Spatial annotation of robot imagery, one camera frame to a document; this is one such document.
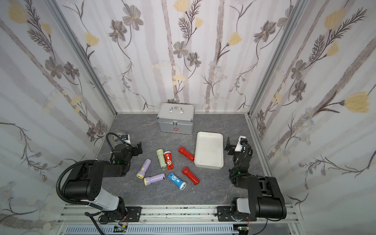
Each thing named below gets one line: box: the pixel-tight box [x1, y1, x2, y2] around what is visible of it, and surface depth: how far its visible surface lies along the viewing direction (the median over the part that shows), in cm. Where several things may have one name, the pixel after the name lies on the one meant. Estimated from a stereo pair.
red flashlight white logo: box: [163, 150, 174, 171], surface depth 92 cm
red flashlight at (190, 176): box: [181, 166, 201, 186], surface depth 88 cm
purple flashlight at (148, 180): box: [143, 173, 166, 187], surface depth 85 cm
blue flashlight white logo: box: [167, 172, 188, 191], surface depth 84 cm
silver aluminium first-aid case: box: [156, 102, 195, 135], surface depth 103 cm
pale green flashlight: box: [156, 148, 167, 169], surface depth 94 cm
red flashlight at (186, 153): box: [178, 146, 195, 162], surface depth 96 cm
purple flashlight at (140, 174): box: [136, 158, 152, 180], surface depth 89 cm
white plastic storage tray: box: [193, 131, 224, 170], surface depth 98 cm
